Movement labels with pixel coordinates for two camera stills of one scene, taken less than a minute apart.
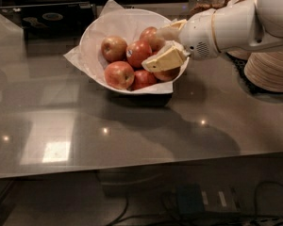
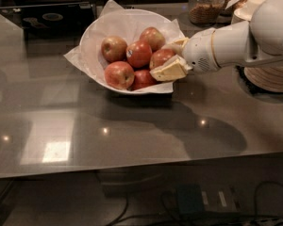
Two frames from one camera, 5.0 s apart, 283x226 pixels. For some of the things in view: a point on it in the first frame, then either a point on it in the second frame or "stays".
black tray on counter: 53,19 stays
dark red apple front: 142,78 stays
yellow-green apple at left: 114,49 stays
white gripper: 197,35 -> 198,52
